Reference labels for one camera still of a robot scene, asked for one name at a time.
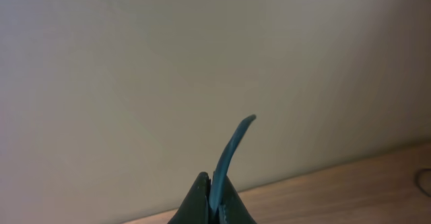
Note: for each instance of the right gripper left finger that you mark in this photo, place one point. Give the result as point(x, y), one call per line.
point(194, 209)

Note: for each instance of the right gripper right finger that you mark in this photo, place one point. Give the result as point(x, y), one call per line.
point(232, 210)

